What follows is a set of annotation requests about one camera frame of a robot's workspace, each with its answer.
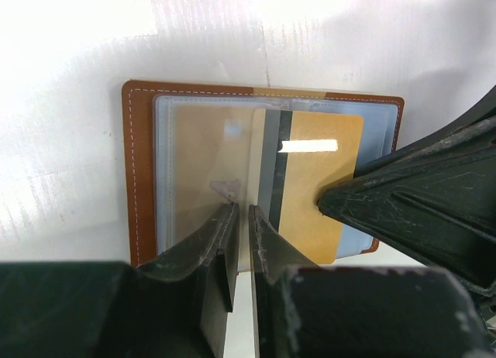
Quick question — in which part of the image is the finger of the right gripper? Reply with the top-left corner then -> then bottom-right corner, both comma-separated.
318,117 -> 495,296

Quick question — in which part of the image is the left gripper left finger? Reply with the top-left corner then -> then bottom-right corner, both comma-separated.
1,203 -> 239,357

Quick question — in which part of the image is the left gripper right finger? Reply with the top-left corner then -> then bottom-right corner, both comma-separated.
247,205 -> 495,357

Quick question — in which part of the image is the gold card with grey stripe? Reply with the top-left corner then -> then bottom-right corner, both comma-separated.
246,108 -> 364,265

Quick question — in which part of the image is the brown leather card holder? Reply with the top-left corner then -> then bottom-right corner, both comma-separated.
122,80 -> 405,267

